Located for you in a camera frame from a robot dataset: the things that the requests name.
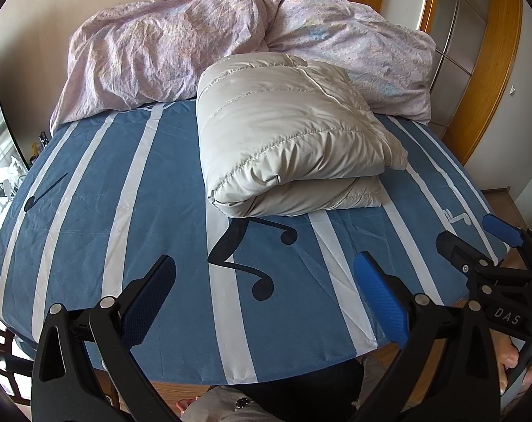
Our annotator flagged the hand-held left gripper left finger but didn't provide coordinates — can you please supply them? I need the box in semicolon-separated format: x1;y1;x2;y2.
31;255;179;422

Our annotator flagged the person's white jacket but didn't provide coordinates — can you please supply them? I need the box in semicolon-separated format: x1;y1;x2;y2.
180;387;271;422

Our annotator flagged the beige puffer jacket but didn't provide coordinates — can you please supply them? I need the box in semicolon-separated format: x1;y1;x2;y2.
196;53;408;218

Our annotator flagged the person's right hand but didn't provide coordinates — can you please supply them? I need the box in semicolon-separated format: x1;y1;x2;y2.
496;336;532;396

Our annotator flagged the pink floral duvet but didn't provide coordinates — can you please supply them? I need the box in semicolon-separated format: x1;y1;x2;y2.
50;0;437;135

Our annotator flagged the dark wooden chair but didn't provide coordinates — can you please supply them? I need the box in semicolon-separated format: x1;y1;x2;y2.
0;316;33;401

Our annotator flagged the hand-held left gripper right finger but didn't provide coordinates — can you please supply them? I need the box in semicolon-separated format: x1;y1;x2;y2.
353;251;502;422

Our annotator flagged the blue white striped bed sheet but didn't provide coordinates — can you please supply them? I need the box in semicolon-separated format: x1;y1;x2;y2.
0;99;511;383

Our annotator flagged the wooden door frame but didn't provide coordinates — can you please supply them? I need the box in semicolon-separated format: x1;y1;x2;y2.
336;0;524;165

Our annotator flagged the frosted glass door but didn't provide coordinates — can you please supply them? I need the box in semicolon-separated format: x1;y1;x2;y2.
429;0;495;137

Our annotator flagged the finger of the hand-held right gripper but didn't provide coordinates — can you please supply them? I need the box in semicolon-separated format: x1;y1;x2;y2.
435;231;496;274
482;213;532;270

